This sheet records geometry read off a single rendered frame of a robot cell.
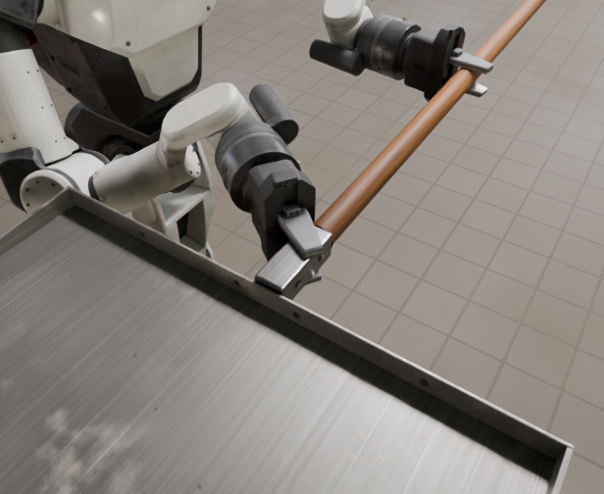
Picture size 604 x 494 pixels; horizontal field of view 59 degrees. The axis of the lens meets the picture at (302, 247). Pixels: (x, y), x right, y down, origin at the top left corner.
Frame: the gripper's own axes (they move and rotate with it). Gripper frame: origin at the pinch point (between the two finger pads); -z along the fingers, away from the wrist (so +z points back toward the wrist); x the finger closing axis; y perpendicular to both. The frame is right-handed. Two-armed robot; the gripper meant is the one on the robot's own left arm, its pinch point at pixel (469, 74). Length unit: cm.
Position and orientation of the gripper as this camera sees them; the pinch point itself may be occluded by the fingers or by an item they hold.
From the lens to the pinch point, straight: 88.4
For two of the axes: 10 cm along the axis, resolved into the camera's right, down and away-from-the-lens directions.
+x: 0.0, 7.1, 7.1
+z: -7.5, -4.7, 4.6
